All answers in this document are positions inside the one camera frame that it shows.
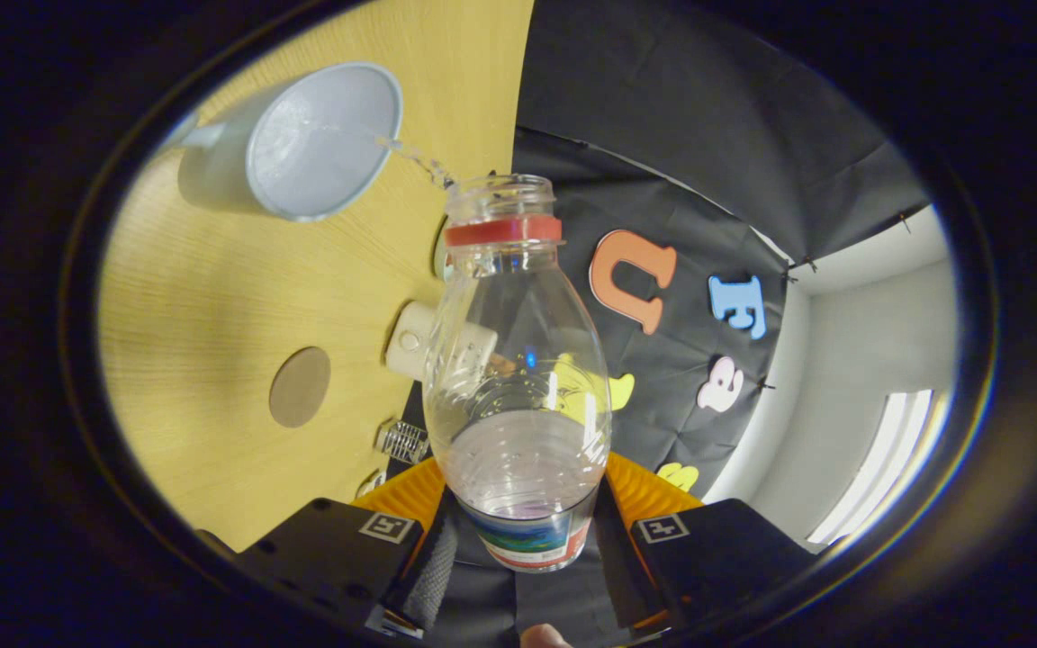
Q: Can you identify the pale grey cup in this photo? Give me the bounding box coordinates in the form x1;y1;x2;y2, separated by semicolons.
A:
163;61;404;223

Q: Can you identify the white toaster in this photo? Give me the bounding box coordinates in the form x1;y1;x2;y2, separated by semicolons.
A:
385;301;497;383

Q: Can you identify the wire mesh basket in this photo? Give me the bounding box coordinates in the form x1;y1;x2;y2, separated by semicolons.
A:
376;418;430;465

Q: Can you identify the round brown coaster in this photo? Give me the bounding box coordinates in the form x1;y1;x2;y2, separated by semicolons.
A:
268;346;332;428

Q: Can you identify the wooden table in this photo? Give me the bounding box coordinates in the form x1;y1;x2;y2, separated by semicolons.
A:
100;0;537;552

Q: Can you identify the long ceiling light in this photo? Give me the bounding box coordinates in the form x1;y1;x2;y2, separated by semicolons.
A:
807;390;933;545

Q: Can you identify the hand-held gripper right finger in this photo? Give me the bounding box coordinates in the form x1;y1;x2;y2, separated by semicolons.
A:
595;450;816;635

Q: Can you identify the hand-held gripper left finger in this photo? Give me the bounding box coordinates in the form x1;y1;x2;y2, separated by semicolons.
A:
235;457;461;640

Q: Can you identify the clear plastic juice bottle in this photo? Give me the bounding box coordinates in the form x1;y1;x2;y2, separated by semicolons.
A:
422;174;614;574

